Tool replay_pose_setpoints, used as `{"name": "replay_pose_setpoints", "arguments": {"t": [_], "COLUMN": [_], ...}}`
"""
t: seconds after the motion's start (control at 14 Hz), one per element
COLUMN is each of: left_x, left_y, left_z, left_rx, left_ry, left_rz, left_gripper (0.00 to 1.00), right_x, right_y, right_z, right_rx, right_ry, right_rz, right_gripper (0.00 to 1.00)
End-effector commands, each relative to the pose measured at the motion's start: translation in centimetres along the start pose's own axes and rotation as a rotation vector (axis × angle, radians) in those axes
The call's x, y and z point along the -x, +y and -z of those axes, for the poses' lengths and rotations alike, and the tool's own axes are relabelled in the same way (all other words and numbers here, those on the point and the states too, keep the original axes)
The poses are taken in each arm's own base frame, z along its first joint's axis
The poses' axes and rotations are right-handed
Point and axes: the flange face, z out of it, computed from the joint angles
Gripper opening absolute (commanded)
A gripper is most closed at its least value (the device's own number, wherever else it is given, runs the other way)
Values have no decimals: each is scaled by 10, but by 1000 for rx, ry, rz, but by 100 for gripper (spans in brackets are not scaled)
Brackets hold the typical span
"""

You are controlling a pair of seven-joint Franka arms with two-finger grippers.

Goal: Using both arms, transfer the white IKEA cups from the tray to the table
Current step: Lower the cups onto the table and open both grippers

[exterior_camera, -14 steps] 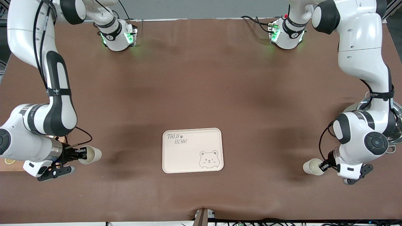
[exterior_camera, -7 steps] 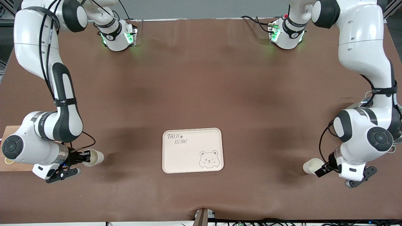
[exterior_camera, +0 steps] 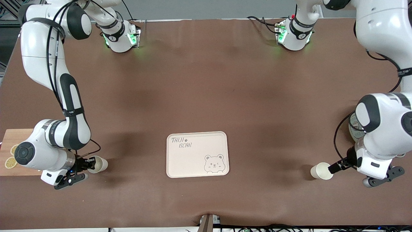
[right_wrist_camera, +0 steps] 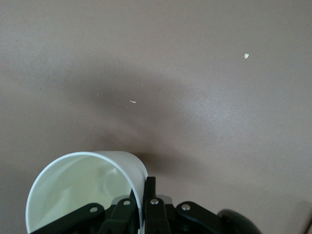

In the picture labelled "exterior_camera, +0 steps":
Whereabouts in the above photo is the white IKEA cup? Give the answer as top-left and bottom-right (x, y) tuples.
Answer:
(87, 156), (108, 174)
(310, 162), (334, 180)

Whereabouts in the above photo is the grey pot with glass lid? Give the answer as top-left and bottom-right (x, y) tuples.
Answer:
(349, 111), (407, 159)

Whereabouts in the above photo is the wooden cutting board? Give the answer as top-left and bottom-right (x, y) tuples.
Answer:
(0, 129), (43, 176)

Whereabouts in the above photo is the cream bear print tray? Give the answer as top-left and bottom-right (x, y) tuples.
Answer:
(166, 131), (230, 178)

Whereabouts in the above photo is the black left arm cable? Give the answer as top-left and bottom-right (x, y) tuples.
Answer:
(333, 48), (412, 168)

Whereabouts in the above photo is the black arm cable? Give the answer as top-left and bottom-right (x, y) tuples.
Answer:
(45, 0), (102, 158)
(333, 48), (412, 168)

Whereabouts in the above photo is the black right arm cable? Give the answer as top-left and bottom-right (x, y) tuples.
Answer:
(45, 0), (102, 158)

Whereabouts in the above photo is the grey metal bracket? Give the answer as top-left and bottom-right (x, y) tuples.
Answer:
(199, 214), (221, 232)

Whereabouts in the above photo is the black base cable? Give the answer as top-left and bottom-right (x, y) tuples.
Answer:
(246, 15), (284, 34)

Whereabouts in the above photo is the aluminium frame profile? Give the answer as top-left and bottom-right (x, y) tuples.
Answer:
(0, 0), (23, 26)

